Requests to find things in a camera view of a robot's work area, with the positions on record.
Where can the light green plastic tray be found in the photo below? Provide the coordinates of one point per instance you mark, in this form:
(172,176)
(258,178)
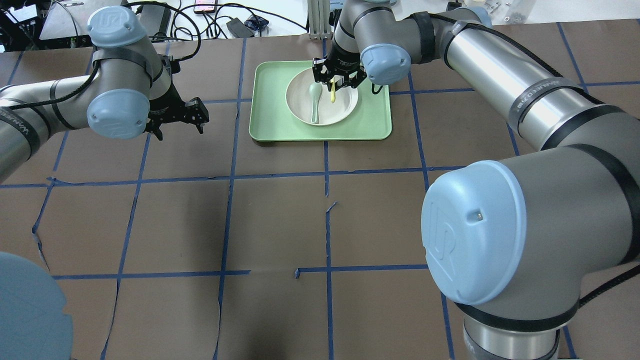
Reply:
(271,121)

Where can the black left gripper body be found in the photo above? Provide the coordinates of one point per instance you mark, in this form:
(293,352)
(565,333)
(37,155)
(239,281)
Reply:
(343,56)

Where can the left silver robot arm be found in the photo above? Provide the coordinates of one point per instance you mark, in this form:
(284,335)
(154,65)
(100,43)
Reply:
(75,110)

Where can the black power adapter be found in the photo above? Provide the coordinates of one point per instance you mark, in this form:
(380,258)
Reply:
(238,29)

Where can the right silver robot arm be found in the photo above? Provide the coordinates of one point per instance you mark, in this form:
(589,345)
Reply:
(385,304)

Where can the yellow plastic fork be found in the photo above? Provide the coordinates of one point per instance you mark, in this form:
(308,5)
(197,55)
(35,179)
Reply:
(332,90)

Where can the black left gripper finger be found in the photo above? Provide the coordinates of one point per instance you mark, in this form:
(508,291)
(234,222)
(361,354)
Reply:
(322,72)
(354,79)

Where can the black smartphone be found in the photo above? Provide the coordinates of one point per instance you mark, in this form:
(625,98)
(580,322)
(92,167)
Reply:
(205,6)

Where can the aluminium frame post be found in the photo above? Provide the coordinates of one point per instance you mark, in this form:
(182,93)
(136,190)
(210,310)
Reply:
(318,12)

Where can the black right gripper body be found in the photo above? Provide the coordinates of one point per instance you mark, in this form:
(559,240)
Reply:
(165,108)

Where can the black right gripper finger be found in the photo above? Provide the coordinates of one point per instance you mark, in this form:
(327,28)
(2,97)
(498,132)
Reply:
(155,131)
(197,114)

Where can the cream round plate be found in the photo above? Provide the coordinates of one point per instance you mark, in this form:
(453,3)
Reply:
(299,101)

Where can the light green plastic spoon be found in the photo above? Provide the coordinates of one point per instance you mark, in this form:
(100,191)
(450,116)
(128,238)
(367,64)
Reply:
(315,91)

